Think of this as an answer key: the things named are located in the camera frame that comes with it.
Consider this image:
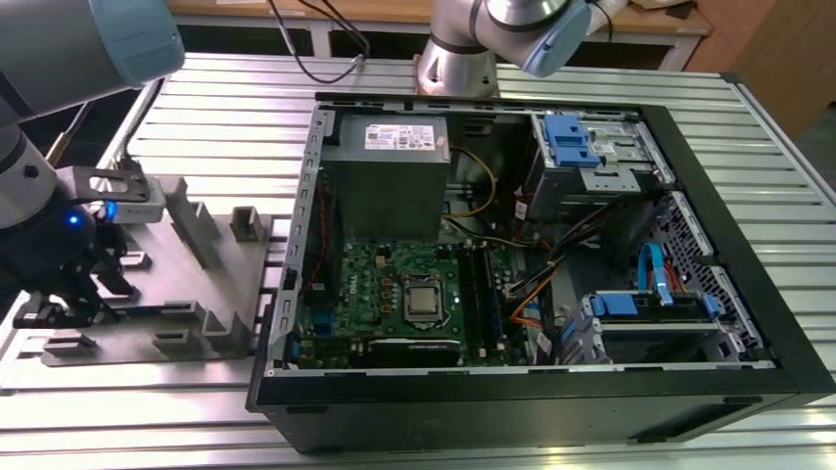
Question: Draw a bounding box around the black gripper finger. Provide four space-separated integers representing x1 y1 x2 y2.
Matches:
93 228 139 300
11 288 123 329

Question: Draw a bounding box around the grey parts rack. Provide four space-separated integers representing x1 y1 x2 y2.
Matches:
37 175 289 366

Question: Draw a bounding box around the green motherboard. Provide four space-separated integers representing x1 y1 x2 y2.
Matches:
291 239 543 368

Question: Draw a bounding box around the grey power supply unit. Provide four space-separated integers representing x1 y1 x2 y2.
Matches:
322 115 451 244

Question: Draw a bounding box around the CPU socket metal cover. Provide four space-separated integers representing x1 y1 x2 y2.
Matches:
397 276 455 327

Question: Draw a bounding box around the black graphics card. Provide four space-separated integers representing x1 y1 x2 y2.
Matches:
349 337 462 368

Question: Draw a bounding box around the silver CPU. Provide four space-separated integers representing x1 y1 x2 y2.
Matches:
405 287 445 314

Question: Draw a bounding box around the black PC case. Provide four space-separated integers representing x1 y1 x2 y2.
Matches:
243 90 836 454

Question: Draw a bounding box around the blue drive cage latch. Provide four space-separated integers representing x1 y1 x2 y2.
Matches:
541 113 599 167

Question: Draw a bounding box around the hard disk in blue carrier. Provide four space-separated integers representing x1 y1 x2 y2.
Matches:
583 288 726 339

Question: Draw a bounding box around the metal drive cage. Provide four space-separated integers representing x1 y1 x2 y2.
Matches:
527 110 674 221

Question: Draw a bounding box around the wooden desk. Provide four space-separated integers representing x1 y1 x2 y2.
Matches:
161 0 714 72

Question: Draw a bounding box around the brown wooden cabinet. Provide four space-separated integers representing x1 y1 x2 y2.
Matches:
683 0 836 141

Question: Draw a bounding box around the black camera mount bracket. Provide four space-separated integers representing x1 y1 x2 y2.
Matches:
54 165 150 206

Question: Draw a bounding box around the cable with metal plug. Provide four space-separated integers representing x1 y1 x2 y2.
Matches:
267 0 366 84

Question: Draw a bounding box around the yellow wire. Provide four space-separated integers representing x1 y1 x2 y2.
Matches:
442 148 498 219

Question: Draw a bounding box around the orange wire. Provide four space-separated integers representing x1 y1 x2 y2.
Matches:
507 288 555 329

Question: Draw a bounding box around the black wire bundle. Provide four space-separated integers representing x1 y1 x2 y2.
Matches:
507 195 654 300

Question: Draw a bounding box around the blue flat data wire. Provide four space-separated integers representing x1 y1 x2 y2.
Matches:
635 242 677 307

